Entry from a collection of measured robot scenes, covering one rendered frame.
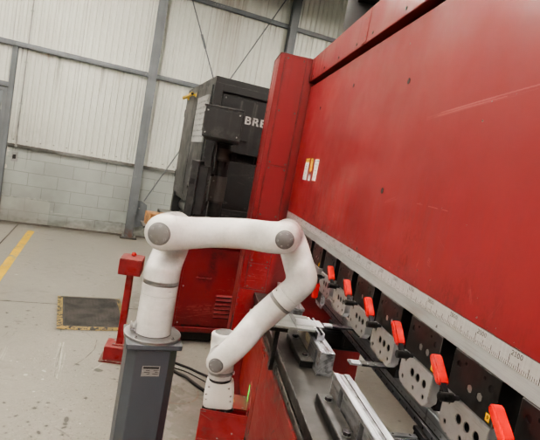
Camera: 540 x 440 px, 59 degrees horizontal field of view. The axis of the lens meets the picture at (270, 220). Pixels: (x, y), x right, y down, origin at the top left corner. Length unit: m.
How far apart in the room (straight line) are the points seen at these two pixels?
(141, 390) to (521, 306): 1.20
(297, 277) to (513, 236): 0.77
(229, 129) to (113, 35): 6.09
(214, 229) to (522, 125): 0.93
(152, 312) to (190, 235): 0.29
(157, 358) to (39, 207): 7.33
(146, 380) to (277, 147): 1.64
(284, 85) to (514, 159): 2.04
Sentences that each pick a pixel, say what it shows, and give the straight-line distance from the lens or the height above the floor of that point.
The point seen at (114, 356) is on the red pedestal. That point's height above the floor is 0.05.
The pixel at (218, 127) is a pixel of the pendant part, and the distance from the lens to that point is 2.96.
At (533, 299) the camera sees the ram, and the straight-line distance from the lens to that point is 0.88.
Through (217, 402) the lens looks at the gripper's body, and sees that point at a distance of 1.71.
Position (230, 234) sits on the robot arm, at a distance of 1.51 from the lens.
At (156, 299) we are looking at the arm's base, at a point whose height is 1.14.
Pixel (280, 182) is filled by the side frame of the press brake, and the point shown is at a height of 1.56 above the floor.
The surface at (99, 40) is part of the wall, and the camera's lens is 8.85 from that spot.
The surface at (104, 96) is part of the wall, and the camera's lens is 8.73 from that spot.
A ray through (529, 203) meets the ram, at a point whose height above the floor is 1.64.
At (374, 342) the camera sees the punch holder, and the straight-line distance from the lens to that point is 1.40.
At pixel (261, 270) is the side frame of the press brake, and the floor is 1.02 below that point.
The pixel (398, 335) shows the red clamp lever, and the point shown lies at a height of 1.29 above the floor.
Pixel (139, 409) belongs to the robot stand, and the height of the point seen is 0.77.
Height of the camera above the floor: 1.62
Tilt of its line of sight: 6 degrees down
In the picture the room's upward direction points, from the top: 10 degrees clockwise
